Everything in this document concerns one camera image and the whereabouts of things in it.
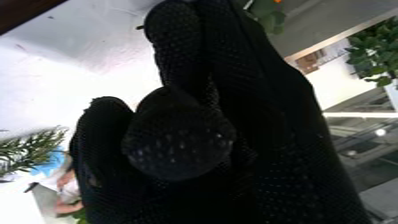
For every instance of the pink flower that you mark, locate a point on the pink flower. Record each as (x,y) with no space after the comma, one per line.
(66,196)

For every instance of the white sheet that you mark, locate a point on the white sheet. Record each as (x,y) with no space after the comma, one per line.
(72,56)

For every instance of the green potted plant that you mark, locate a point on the green potted plant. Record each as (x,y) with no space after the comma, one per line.
(267,15)
(375,50)

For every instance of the blue flower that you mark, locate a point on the blue flower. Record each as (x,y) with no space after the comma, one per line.
(49,165)

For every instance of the green sprig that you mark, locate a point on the green sprig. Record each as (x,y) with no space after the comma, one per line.
(29,150)

